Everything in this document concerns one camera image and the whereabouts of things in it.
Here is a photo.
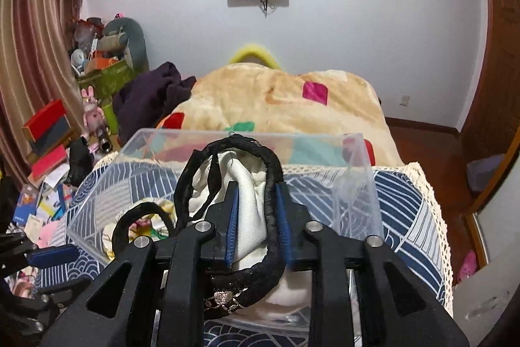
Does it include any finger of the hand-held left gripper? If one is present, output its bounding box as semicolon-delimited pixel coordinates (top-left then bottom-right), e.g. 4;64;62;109
0;233;80;270
16;276;92;309

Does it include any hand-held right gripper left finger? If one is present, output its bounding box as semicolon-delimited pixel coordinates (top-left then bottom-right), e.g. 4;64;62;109
41;181;240;347

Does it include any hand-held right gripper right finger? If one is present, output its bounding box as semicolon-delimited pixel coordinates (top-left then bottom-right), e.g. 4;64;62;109
275;183;472;347

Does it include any white garment with black trim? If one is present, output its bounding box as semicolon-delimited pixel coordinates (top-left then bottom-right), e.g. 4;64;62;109
111;133;315;321

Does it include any clear plastic storage box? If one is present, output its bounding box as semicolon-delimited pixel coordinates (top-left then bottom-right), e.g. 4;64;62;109
67;128;386;340

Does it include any pile of papers and cards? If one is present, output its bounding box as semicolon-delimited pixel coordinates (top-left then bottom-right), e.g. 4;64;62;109
8;164;84;250

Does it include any yellow floral cloth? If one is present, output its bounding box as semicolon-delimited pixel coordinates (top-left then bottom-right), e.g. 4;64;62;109
101;198;176;259

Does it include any flat red box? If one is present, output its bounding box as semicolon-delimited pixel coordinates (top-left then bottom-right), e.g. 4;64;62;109
30;146;68;180

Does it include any black cloth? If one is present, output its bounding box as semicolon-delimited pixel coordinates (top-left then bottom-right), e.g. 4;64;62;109
65;138;97;187

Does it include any blue patterned lace-edged cloth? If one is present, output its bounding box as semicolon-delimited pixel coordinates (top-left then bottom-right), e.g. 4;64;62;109
34;160;454;347

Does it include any beige blanket with coloured patches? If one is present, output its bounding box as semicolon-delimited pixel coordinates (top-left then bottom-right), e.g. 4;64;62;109
156;64;405;169

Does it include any red and grey box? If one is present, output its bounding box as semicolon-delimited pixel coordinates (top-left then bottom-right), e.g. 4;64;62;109
22;100;76;153

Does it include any pink bunny toy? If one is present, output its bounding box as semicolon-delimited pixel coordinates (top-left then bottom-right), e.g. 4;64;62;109
81;87;107;137

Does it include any dark purple cloth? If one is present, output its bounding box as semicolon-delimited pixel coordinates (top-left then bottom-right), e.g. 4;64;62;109
113;61;198;145

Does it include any yellow-green cushion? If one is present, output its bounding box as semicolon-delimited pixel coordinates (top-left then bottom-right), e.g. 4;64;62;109
228;44;283;70

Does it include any green box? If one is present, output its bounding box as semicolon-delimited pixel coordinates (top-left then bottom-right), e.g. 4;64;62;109
77;60;136;106

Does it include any pink slipper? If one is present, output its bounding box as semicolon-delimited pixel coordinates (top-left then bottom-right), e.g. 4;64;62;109
457;249;478;283

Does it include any grey cushion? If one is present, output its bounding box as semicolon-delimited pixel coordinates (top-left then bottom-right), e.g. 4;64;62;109
466;154;505;194

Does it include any grey plush toy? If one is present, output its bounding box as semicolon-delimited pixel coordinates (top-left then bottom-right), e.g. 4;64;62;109
101;18;149;72

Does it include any striped brown curtain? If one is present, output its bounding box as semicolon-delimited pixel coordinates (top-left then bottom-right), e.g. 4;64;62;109
0;0;102;191

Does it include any wooden wardrobe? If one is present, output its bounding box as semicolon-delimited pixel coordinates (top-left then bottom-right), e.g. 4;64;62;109
459;0;520;169

